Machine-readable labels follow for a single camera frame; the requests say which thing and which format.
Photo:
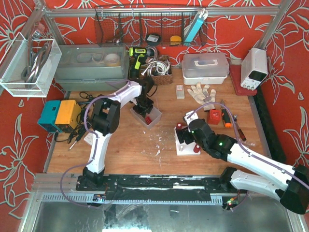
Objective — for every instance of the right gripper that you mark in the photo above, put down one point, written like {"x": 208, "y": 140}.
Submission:
{"x": 185, "y": 136}

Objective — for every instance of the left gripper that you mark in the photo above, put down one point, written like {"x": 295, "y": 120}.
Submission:
{"x": 145, "y": 109}

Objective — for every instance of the translucent spring bin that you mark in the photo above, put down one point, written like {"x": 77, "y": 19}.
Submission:
{"x": 155, "y": 116}

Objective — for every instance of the red square block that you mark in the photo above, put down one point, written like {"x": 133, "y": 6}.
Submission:
{"x": 214, "y": 117}

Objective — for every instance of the orange black screwdriver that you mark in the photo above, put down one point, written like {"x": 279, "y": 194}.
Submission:
{"x": 225, "y": 118}

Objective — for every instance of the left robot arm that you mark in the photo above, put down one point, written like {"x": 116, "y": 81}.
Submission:
{"x": 105, "y": 119}

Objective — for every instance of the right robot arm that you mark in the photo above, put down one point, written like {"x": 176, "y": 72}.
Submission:
{"x": 285, "y": 183}

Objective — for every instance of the small clear parts case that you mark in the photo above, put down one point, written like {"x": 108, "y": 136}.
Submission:
{"x": 180, "y": 92}

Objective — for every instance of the wicker basket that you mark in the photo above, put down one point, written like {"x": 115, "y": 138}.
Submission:
{"x": 159, "y": 79}

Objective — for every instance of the white work glove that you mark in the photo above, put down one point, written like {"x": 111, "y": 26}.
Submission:
{"x": 196, "y": 92}

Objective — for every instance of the white power adapter cube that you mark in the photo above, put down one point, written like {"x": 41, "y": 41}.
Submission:
{"x": 89, "y": 139}

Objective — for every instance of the white plastic toolbox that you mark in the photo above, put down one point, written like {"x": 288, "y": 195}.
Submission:
{"x": 205, "y": 68}

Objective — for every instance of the grey storage box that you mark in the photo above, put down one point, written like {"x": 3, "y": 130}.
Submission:
{"x": 89, "y": 67}

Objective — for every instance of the yellow tape measure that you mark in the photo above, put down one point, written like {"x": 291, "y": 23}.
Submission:
{"x": 175, "y": 40}

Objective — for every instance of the yellow box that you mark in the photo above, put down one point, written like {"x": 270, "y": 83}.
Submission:
{"x": 67, "y": 117}

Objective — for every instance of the red mat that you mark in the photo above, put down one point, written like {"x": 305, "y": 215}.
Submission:
{"x": 235, "y": 74}

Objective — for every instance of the white power supply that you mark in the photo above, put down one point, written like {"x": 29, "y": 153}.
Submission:
{"x": 253, "y": 69}

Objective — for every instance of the teal box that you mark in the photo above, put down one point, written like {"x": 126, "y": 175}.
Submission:
{"x": 48, "y": 116}

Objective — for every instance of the blue white book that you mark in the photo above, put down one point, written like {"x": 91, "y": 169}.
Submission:
{"x": 192, "y": 29}

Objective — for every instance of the clear acrylic box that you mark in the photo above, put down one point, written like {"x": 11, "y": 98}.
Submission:
{"x": 30, "y": 70}

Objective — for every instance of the white peg base plate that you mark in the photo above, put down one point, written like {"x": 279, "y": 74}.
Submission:
{"x": 183, "y": 149}

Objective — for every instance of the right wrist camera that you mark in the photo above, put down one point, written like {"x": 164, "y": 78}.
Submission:
{"x": 190, "y": 116}

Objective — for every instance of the metal T bracket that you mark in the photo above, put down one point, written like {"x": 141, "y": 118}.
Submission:
{"x": 207, "y": 97}

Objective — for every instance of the green cordless drill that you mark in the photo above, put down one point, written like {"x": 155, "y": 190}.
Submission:
{"x": 140, "y": 55}

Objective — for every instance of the red handled ratchet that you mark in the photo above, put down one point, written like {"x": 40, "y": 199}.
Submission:
{"x": 241, "y": 134}

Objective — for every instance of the black mounting rail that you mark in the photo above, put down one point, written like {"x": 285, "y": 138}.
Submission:
{"x": 157, "y": 188}

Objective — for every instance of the black wire shelf basket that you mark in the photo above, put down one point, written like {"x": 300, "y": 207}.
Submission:
{"x": 130, "y": 24}

